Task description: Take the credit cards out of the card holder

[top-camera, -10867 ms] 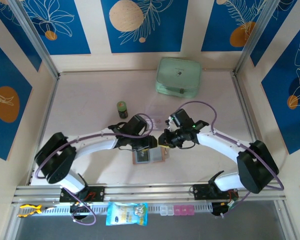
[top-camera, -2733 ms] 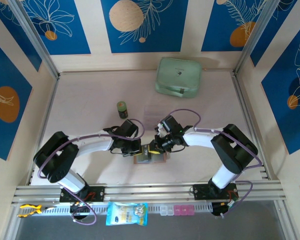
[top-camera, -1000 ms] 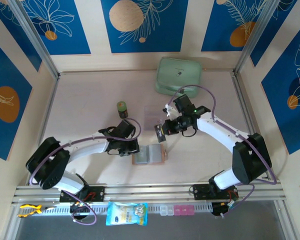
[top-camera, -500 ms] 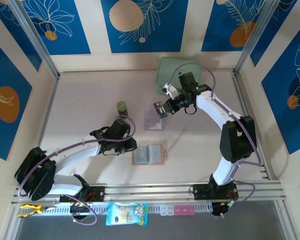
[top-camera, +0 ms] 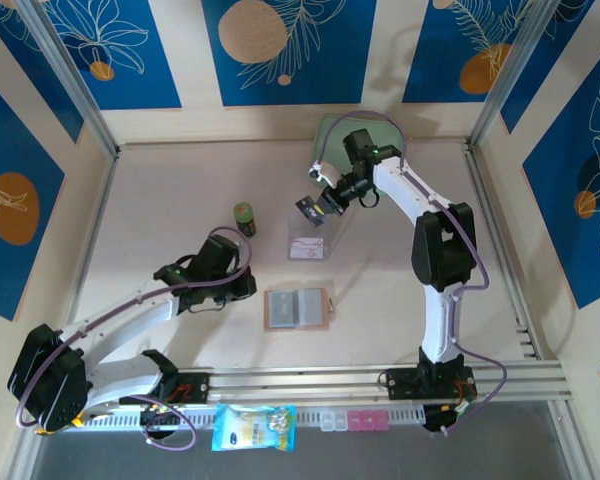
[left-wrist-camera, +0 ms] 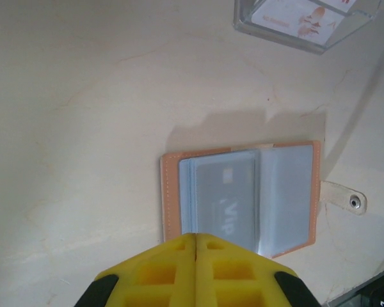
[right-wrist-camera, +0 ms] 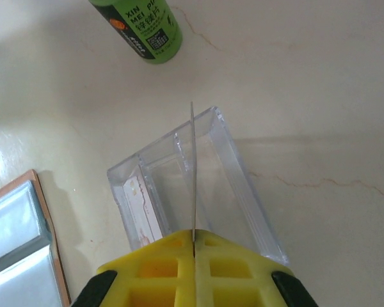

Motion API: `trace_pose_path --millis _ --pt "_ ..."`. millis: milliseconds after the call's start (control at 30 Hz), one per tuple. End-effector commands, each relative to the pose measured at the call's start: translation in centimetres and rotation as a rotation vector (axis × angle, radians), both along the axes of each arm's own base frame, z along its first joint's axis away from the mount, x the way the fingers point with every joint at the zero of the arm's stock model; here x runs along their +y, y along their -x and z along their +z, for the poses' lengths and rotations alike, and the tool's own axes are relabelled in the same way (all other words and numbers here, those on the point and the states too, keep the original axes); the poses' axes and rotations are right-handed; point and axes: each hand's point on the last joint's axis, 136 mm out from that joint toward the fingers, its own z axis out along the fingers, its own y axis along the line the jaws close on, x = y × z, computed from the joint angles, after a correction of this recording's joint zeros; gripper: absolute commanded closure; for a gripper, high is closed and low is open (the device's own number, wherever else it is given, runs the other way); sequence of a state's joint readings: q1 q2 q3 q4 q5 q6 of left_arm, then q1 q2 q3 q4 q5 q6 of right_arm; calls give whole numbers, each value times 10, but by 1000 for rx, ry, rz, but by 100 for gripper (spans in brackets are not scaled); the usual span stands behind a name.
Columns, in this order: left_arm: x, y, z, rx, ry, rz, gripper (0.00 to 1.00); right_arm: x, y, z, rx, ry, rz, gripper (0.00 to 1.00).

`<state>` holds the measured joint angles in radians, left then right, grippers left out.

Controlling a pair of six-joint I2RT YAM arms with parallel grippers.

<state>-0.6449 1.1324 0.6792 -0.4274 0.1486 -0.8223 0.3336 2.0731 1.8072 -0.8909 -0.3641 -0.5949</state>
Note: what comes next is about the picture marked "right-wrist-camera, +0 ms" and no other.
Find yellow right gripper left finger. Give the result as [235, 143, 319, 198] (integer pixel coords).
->
[70, 228, 196, 307]

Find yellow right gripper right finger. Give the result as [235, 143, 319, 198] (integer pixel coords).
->
[195, 228, 319, 307]

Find white floral card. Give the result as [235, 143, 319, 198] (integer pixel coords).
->
[122, 175, 164, 248]

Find blue printed card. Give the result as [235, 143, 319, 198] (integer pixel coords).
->
[189, 101, 198, 256]

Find tan leather card holder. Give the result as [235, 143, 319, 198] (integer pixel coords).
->
[0, 169, 72, 307]

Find clear acrylic card box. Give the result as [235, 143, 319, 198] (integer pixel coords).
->
[107, 106, 291, 267]

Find green labelled bottle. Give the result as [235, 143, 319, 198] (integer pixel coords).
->
[88, 0, 184, 65]

